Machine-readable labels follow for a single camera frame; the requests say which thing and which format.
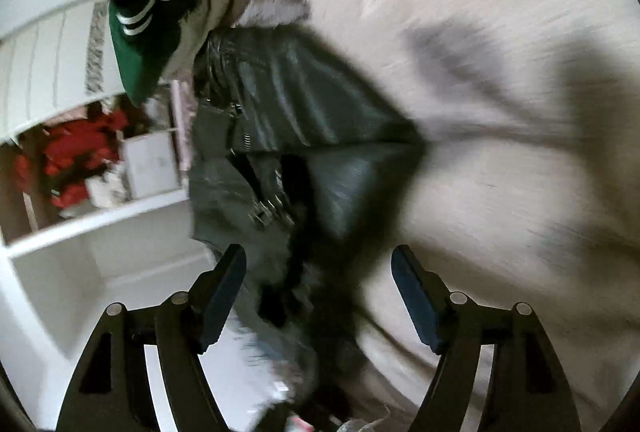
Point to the white box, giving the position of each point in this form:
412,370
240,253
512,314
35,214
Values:
150,169

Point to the light beige bed sheet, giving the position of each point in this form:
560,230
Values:
475,86

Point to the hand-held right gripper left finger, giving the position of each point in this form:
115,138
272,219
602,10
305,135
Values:
225,297

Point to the green black striped garment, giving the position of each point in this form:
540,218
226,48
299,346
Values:
145,11

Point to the black leather jacket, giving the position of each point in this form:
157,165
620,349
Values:
310,111

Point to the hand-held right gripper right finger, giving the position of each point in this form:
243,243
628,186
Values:
415,297

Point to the red clothes on shelf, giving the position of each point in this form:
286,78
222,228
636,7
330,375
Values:
75,156

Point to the white shelf unit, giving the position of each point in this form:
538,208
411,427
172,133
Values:
75,171

